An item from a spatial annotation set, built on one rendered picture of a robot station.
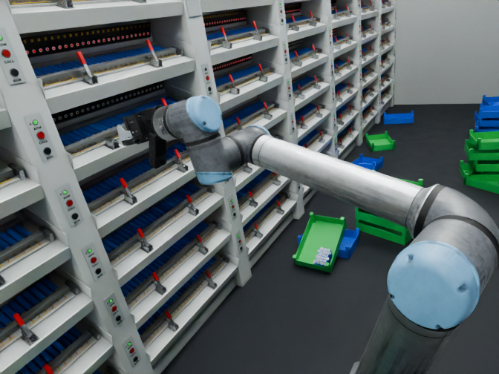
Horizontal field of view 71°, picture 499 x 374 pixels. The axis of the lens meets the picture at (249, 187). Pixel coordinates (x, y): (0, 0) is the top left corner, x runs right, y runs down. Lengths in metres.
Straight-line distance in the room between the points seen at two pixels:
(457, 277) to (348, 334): 1.12
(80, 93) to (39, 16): 0.20
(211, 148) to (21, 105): 0.47
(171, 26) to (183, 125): 0.69
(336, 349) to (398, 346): 0.90
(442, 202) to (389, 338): 0.25
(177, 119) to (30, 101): 0.37
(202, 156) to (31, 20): 0.54
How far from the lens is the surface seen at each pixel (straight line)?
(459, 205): 0.69
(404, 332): 0.67
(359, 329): 1.66
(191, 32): 1.45
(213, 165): 0.87
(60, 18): 1.13
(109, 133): 1.23
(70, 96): 1.10
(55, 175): 1.08
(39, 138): 1.05
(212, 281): 1.69
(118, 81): 1.19
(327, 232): 2.04
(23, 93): 1.04
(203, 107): 0.85
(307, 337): 1.63
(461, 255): 0.58
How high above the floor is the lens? 1.23
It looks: 25 degrees down
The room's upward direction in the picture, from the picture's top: 10 degrees counter-clockwise
